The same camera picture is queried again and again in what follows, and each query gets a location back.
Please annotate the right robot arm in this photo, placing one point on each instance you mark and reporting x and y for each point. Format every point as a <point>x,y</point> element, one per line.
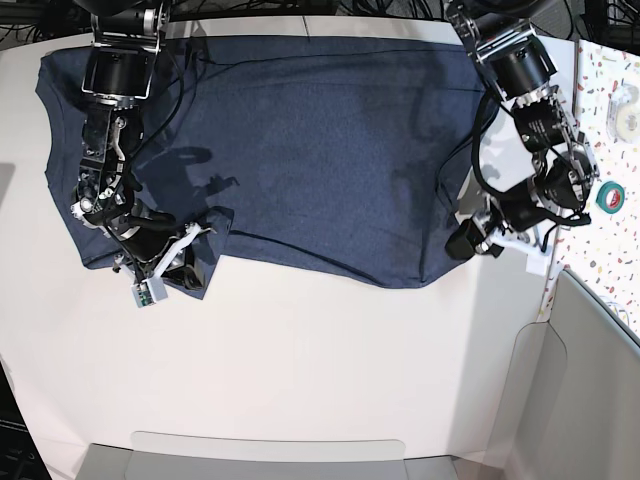
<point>127,42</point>

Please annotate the terrazzo patterned side table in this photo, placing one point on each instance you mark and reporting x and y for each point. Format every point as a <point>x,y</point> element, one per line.
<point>604,254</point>

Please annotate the green tape roll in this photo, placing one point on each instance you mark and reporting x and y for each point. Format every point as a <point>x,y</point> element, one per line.
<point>610,197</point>

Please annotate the grey chair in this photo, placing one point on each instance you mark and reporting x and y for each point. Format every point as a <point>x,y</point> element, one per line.
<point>569,410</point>

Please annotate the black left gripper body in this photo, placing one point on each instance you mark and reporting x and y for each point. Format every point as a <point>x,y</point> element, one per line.
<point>533,219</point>

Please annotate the clear tape dispenser roll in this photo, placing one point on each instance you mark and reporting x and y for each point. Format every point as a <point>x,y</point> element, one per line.
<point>623,114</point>

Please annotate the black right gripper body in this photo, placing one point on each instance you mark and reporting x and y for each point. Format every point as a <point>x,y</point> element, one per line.
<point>146,235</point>

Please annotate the dark blue printed t-shirt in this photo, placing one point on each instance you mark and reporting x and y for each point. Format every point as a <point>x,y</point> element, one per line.
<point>333,154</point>

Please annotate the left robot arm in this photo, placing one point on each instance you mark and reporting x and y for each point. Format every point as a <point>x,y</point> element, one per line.
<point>517,72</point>

